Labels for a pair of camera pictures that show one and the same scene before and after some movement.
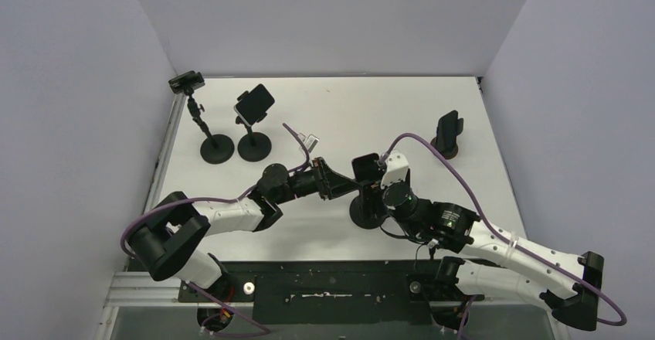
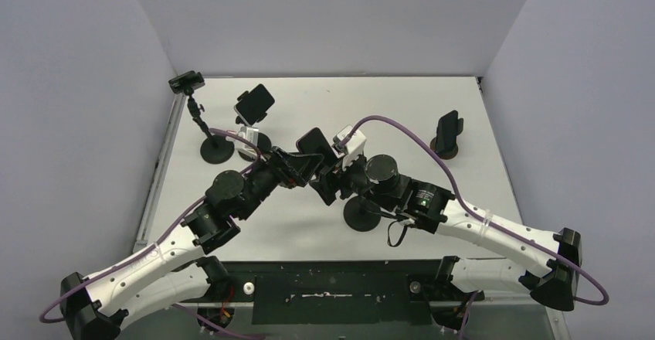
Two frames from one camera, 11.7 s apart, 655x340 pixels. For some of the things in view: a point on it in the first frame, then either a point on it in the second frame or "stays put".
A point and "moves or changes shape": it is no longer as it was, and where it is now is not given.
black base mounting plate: (324, 292) stays put
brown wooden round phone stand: (447, 155) stays put
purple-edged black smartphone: (365, 168) moves or changes shape
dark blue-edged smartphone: (446, 131) stays put
